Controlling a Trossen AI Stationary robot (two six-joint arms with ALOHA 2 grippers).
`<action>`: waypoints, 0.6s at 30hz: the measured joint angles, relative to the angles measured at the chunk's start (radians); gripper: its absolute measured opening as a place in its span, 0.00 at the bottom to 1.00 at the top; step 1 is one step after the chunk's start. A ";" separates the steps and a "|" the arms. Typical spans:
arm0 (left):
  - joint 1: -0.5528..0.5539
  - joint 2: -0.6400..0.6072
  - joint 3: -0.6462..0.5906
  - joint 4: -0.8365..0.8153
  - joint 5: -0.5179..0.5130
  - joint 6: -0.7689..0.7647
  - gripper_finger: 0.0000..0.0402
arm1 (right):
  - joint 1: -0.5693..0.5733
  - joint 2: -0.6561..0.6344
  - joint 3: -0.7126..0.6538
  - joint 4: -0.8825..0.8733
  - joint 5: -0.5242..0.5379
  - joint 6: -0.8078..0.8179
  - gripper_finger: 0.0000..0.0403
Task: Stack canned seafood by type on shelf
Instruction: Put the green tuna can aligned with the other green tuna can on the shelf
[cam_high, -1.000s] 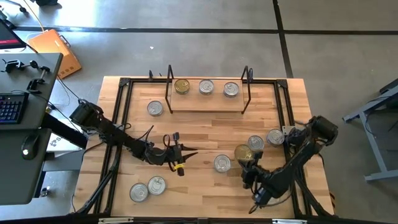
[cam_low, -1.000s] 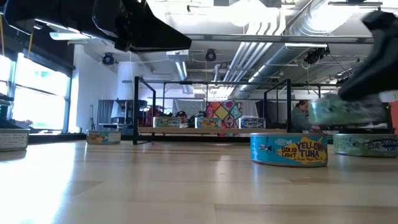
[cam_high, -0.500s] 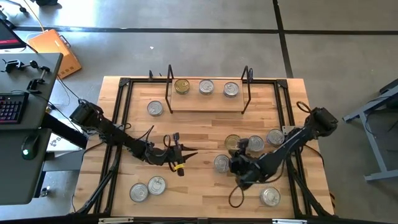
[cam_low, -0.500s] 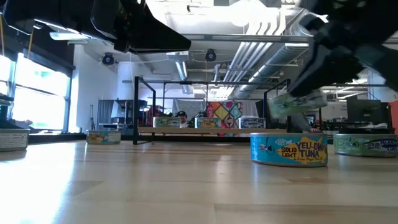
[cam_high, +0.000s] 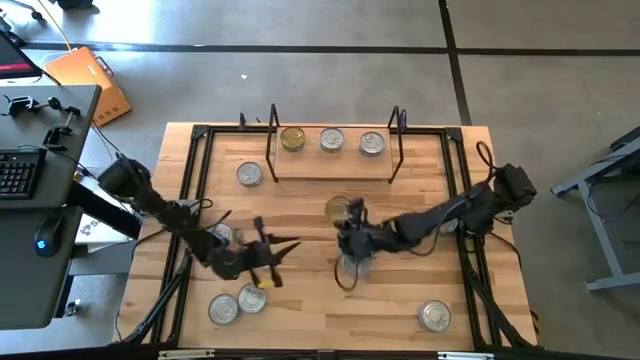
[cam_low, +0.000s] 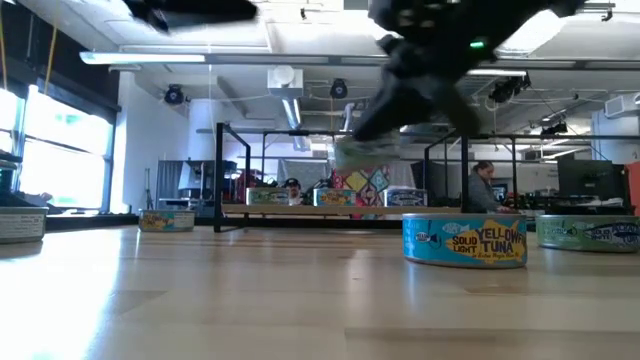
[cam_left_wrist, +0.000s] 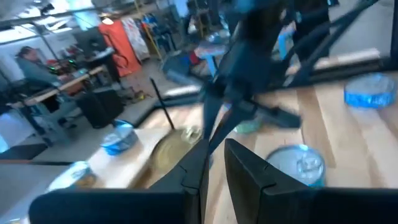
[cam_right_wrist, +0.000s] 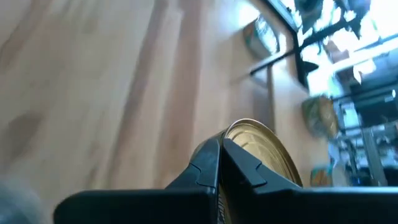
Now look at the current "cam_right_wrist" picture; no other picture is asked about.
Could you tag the green albacore tuna can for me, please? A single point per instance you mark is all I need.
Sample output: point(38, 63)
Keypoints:
point(264, 146)
point(320, 115)

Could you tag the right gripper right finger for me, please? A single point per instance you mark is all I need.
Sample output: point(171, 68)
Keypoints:
point(295, 205)

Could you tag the black aluminium rig frame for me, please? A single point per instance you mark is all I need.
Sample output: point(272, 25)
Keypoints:
point(281, 14)

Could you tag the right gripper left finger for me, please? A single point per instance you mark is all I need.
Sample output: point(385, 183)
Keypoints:
point(149, 205)

